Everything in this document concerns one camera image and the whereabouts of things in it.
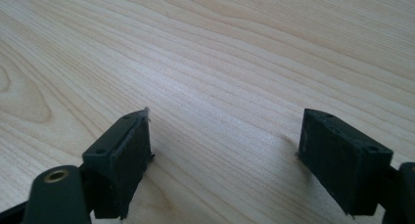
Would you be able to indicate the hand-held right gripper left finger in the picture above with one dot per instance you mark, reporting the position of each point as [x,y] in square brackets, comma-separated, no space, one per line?
[119,162]

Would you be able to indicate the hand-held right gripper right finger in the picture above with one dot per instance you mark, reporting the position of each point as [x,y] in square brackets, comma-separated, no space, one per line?
[342,158]

